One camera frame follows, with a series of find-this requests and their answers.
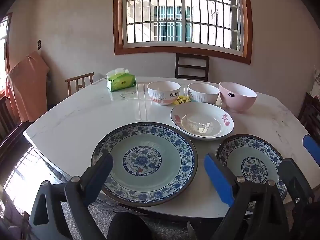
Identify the white plate with pink flowers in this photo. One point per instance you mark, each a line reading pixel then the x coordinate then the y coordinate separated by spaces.
pixel 202 123

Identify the orange cloth cover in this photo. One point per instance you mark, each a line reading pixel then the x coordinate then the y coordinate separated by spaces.
pixel 27 87

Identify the bright side window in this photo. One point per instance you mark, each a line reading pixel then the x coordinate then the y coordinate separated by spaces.
pixel 5 42

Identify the person's dark trouser leg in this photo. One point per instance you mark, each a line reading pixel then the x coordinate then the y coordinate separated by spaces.
pixel 130 227

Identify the light wooden chair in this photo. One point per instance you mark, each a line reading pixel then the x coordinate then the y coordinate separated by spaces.
pixel 80 77

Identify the dark wall switch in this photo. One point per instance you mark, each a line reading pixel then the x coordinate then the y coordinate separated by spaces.
pixel 39 44

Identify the yellow sticker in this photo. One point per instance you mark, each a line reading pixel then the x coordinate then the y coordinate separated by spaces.
pixel 182 100

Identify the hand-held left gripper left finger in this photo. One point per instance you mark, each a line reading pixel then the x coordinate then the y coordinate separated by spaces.
pixel 97 172

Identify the green tissue pack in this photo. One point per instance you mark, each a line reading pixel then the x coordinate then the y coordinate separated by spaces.
pixel 121 81

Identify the dark wooden furniture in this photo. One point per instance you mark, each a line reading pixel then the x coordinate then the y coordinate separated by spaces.
pixel 310 115

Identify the white printed paper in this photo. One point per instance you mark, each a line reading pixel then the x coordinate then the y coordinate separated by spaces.
pixel 317 82

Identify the dark wooden chair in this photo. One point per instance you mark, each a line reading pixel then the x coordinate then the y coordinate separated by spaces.
pixel 191 57

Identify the white ribbed bowl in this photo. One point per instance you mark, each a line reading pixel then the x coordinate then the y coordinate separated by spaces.
pixel 203 95

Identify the brown framed barred window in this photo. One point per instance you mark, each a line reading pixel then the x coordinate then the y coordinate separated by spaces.
pixel 150 50

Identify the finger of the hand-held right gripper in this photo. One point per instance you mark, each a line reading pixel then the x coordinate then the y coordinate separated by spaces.
pixel 296 180
pixel 312 148

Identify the dark wooden bench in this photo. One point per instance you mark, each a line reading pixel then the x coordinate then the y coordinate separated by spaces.
pixel 10 130

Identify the small blue floral plate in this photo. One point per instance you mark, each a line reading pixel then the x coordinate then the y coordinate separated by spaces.
pixel 252 160

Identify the large blue floral plate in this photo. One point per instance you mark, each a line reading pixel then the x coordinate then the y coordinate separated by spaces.
pixel 150 165

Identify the white bowl with pink ribs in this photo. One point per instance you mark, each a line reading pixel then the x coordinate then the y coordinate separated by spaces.
pixel 163 95

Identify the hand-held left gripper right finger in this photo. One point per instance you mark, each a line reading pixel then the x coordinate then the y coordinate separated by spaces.
pixel 217 177

